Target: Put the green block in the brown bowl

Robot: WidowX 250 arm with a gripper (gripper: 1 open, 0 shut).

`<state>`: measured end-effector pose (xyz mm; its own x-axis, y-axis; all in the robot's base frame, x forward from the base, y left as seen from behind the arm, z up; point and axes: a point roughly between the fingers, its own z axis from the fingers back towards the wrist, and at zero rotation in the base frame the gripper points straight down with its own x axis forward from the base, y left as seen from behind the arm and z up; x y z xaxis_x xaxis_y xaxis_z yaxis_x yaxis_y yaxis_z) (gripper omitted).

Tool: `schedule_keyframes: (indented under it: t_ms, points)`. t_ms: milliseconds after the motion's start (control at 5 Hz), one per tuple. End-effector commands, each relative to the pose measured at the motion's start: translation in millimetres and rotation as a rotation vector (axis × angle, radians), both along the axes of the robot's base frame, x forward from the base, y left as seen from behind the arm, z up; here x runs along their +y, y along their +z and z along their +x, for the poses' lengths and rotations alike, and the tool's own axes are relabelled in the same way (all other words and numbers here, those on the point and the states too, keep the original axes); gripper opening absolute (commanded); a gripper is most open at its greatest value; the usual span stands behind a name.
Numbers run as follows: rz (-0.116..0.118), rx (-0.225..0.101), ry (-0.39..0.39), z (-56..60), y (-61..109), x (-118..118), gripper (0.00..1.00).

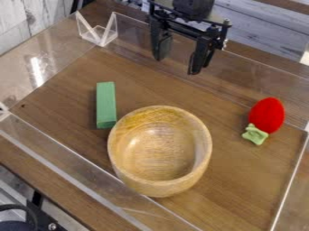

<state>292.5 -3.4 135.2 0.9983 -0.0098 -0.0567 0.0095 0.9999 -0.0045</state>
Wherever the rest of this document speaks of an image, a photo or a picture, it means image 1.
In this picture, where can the black metal stand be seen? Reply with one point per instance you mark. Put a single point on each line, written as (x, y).
(46, 222)

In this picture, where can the brown wooden bowl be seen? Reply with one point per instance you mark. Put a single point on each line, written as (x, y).
(160, 149)

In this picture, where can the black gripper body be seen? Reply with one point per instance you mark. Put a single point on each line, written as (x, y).
(193, 18)

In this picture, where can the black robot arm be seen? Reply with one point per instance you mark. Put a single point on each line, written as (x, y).
(189, 18)

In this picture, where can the clear acrylic tray wall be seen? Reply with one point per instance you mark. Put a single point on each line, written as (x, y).
(255, 187)

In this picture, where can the green rectangular block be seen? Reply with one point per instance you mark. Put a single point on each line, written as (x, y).
(106, 105)

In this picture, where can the red plush strawberry toy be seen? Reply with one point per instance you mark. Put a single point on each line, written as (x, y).
(267, 118)

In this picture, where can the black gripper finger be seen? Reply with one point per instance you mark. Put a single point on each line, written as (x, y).
(203, 55)
(161, 39)

